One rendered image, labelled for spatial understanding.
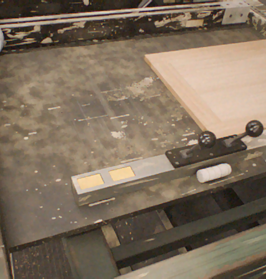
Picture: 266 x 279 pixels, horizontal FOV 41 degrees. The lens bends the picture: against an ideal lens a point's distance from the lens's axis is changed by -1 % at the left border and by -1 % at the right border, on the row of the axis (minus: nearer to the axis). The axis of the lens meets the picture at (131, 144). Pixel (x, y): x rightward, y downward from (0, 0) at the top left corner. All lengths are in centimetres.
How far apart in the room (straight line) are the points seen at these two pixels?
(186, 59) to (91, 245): 73
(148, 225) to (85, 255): 217
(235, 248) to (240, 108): 49
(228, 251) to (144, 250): 18
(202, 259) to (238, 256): 7
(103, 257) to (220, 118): 51
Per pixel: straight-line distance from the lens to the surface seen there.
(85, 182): 74
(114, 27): 134
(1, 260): 59
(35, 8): 149
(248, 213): 89
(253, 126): 78
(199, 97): 106
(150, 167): 78
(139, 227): 296
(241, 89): 115
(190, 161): 80
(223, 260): 67
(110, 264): 72
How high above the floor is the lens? 211
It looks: 42 degrees down
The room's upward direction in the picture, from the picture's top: 72 degrees counter-clockwise
